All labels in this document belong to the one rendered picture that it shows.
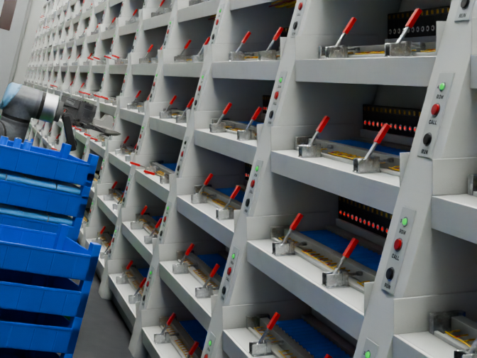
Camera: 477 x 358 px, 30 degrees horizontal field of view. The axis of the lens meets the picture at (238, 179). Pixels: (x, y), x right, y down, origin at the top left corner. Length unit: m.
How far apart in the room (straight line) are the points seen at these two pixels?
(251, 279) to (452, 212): 0.80
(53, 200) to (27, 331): 0.43
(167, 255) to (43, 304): 0.76
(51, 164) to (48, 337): 0.47
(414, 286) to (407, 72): 0.35
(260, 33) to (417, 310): 1.48
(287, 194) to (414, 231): 0.68
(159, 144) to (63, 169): 1.09
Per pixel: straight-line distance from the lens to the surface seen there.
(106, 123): 2.87
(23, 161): 2.17
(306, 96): 1.90
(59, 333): 1.93
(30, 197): 2.19
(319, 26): 1.91
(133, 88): 3.94
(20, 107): 2.84
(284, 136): 1.89
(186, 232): 2.59
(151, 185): 2.94
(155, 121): 3.13
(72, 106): 2.87
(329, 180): 1.58
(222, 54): 2.57
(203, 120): 2.56
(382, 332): 1.29
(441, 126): 1.27
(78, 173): 2.22
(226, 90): 2.57
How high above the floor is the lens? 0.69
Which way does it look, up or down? 3 degrees down
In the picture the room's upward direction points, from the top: 15 degrees clockwise
